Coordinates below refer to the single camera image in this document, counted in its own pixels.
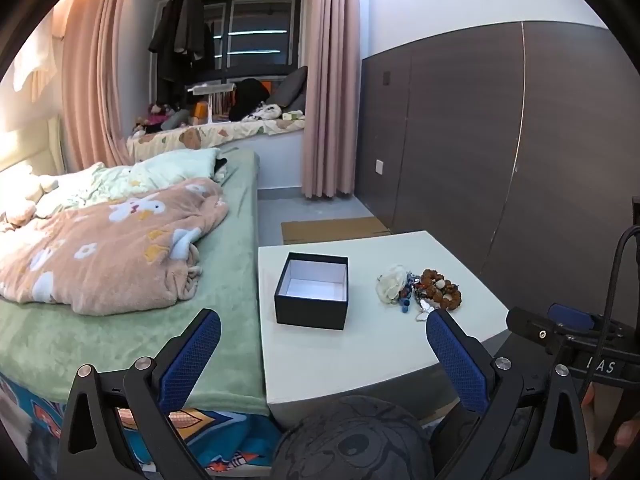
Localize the black jewelry box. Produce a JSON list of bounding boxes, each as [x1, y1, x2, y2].
[[274, 253, 349, 331]]

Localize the dark framed window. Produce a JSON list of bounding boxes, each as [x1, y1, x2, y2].
[[159, 0, 305, 83]]

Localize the grey pillow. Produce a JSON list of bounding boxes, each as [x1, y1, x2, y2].
[[267, 66, 308, 113]]

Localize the bed with green sheet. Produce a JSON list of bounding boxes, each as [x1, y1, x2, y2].
[[0, 147, 271, 416]]

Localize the pink curtain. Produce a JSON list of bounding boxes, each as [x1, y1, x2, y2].
[[300, 0, 362, 200], [61, 0, 136, 168]]

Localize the white low table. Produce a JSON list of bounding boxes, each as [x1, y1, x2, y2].
[[257, 230, 511, 431]]

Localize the dark hanging jacket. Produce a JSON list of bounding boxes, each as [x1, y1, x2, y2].
[[148, 0, 186, 101], [175, 0, 216, 61]]

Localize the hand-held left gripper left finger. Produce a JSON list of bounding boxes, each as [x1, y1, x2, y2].
[[59, 308, 222, 480]]

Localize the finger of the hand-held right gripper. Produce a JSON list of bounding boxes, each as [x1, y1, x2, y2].
[[506, 302, 626, 348]]

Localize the light green quilt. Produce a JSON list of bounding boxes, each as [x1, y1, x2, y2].
[[0, 149, 226, 221]]

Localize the cream plush pillow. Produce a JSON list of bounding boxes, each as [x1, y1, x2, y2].
[[0, 170, 57, 227]]

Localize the blue cartoon bed sheet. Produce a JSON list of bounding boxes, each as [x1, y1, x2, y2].
[[0, 375, 281, 476]]

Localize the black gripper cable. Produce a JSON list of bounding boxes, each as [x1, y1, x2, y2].
[[602, 225, 640, 341]]

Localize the pile of plush toys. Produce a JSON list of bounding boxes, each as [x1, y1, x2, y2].
[[134, 101, 193, 136]]

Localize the flat cardboard sheet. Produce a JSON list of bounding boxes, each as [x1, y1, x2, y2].
[[281, 217, 391, 246]]

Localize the brown bead bracelet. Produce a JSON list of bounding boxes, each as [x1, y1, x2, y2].
[[419, 269, 462, 312]]

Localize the blue bead keychain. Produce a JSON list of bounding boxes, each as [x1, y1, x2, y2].
[[398, 272, 421, 313]]

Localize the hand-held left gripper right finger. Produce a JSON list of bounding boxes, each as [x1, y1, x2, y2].
[[425, 308, 592, 480]]

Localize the white desk lamp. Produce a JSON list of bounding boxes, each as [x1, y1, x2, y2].
[[187, 82, 238, 126]]

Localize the printed window seat mat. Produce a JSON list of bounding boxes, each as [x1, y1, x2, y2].
[[125, 119, 306, 163]]

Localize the pink printed fleece blanket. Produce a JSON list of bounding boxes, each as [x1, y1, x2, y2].
[[0, 177, 230, 317]]

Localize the black bag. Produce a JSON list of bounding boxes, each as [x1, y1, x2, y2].
[[231, 78, 273, 122]]

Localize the white fabric flower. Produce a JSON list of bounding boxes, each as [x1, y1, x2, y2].
[[376, 265, 408, 306]]

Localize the person's right hand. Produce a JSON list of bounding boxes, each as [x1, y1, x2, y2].
[[581, 382, 640, 453]]

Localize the white hanging cloth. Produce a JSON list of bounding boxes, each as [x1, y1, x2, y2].
[[12, 35, 61, 103]]

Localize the white headboard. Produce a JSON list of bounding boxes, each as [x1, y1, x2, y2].
[[0, 115, 66, 173]]

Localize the dark patterned round cushion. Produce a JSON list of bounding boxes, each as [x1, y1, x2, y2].
[[272, 395, 433, 480]]

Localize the white spotted plush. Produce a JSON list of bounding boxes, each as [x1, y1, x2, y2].
[[242, 102, 283, 122]]

